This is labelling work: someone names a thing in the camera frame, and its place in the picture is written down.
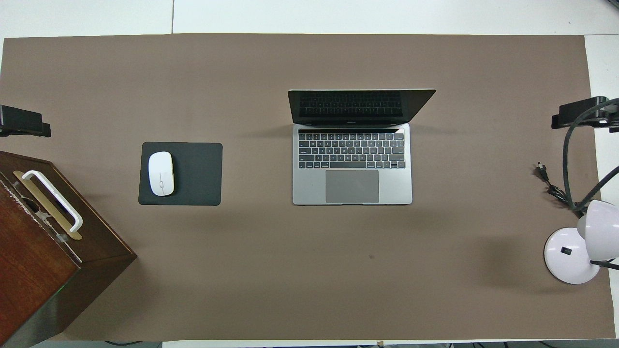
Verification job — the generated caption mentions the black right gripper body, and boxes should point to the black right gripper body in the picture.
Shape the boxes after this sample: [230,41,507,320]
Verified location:
[602,97,619,132]

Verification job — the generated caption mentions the silver grey laptop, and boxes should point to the silver grey laptop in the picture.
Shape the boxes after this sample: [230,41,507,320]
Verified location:
[287,88,437,206]

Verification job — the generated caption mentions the white desk lamp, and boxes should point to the white desk lamp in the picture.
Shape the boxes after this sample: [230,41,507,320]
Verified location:
[544,200,619,285]

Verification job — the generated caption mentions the dark brown wooden box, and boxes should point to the dark brown wooden box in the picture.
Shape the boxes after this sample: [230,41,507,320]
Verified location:
[0,151,138,348]

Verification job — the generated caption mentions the white computer mouse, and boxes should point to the white computer mouse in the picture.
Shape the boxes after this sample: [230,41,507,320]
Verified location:
[148,151,175,197]

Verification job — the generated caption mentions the black mouse pad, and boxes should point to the black mouse pad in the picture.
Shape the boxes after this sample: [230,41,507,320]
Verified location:
[138,142,223,206]

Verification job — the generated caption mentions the brown paper table mat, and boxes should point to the brown paper table mat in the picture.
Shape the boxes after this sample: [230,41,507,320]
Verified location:
[0,34,616,341]

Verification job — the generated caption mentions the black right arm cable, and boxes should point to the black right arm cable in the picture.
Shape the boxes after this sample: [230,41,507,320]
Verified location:
[562,97,619,217]

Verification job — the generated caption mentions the gold handle plate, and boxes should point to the gold handle plate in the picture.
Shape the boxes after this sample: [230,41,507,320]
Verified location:
[13,170,83,241]

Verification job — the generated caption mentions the white box handle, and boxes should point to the white box handle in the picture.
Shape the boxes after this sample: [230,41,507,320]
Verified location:
[21,170,84,232]

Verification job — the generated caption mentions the black lamp power cable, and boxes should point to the black lamp power cable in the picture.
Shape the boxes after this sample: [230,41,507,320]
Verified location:
[533,163,586,218]

